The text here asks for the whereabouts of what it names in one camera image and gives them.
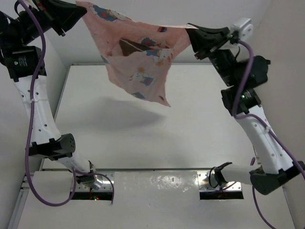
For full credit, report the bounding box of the aluminium frame rail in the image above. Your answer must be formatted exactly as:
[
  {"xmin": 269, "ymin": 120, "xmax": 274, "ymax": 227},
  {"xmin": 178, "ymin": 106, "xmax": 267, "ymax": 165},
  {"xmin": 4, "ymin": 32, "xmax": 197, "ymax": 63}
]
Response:
[
  {"xmin": 7, "ymin": 175, "xmax": 30, "ymax": 229},
  {"xmin": 230, "ymin": 63, "xmax": 271, "ymax": 170}
]

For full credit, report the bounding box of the metal base plate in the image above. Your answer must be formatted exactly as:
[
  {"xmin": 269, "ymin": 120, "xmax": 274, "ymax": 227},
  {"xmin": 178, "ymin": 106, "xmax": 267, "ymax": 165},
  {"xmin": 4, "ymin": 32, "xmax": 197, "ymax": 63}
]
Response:
[
  {"xmin": 198, "ymin": 170, "xmax": 243, "ymax": 192},
  {"xmin": 76, "ymin": 171, "xmax": 114, "ymax": 193}
]

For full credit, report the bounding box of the pink cartoon print pillowcase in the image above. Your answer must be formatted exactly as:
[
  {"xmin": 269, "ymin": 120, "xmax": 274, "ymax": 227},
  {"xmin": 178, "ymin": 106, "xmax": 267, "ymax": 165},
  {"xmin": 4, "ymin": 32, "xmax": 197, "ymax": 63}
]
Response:
[{"xmin": 76, "ymin": 1, "xmax": 193, "ymax": 106}]

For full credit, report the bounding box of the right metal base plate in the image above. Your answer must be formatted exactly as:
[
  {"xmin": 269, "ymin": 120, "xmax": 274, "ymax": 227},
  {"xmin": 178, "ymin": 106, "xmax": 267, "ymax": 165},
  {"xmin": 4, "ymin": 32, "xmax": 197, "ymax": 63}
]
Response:
[{"xmin": 198, "ymin": 170, "xmax": 243, "ymax": 192}]

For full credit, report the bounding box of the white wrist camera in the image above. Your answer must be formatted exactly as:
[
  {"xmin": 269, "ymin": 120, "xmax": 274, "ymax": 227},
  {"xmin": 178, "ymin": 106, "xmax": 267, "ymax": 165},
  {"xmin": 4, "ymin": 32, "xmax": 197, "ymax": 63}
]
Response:
[
  {"xmin": 230, "ymin": 18, "xmax": 254, "ymax": 42},
  {"xmin": 24, "ymin": 0, "xmax": 37, "ymax": 8}
]

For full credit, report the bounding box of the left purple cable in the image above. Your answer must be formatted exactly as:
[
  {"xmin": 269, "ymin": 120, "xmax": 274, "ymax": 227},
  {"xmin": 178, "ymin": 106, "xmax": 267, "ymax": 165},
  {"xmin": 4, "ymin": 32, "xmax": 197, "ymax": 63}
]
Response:
[{"xmin": 17, "ymin": 0, "xmax": 115, "ymax": 207}]

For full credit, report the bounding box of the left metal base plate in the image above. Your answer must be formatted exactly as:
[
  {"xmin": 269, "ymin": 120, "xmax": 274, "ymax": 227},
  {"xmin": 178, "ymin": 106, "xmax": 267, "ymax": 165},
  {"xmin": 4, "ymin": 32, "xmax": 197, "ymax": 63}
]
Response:
[{"xmin": 76, "ymin": 171, "xmax": 114, "ymax": 193}]

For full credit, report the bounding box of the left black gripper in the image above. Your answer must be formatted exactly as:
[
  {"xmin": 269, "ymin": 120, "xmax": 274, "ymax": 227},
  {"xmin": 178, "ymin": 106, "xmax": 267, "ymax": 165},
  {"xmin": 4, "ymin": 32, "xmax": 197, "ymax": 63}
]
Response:
[{"xmin": 14, "ymin": 0, "xmax": 85, "ymax": 47}]

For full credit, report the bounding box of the white front cover board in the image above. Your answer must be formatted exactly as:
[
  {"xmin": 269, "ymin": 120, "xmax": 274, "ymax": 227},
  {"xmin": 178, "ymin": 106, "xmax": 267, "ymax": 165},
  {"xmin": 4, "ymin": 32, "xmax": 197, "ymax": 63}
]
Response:
[{"xmin": 17, "ymin": 170, "xmax": 296, "ymax": 229}]

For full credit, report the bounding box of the left aluminium frame rail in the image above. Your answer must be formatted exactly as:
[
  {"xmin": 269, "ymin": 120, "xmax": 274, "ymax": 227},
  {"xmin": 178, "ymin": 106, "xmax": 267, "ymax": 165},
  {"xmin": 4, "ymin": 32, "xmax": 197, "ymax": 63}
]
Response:
[{"xmin": 7, "ymin": 175, "xmax": 30, "ymax": 229}]

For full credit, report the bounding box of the grey orange dotted pillow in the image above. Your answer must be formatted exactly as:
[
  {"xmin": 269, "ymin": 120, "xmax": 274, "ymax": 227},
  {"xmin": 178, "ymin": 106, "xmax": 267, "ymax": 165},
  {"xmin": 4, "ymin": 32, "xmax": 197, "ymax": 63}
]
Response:
[{"xmin": 119, "ymin": 39, "xmax": 154, "ymax": 57}]

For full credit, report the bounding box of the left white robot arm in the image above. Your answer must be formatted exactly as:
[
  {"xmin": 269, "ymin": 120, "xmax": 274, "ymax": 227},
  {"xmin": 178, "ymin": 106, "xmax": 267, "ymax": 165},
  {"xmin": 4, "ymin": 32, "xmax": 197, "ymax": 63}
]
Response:
[{"xmin": 0, "ymin": 0, "xmax": 96, "ymax": 187}]

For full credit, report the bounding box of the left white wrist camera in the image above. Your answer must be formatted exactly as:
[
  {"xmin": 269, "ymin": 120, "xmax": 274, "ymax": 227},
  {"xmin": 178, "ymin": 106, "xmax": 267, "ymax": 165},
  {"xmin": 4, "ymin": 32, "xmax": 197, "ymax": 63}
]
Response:
[{"xmin": 24, "ymin": 0, "xmax": 37, "ymax": 8}]

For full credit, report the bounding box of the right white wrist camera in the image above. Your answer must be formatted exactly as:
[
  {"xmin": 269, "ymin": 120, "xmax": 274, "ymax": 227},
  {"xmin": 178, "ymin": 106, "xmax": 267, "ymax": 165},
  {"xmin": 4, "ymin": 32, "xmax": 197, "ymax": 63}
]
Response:
[{"xmin": 230, "ymin": 18, "xmax": 254, "ymax": 42}]

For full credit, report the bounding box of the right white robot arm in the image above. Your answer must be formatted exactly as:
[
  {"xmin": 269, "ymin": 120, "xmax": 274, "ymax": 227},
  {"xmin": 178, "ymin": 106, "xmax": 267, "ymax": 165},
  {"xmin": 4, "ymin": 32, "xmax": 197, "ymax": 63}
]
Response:
[{"xmin": 186, "ymin": 23, "xmax": 305, "ymax": 195}]

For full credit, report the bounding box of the right aluminium frame rail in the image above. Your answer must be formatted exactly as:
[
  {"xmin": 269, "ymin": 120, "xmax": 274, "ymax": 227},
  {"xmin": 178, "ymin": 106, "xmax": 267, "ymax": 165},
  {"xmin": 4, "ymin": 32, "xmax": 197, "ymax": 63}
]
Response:
[{"xmin": 230, "ymin": 63, "xmax": 271, "ymax": 170}]

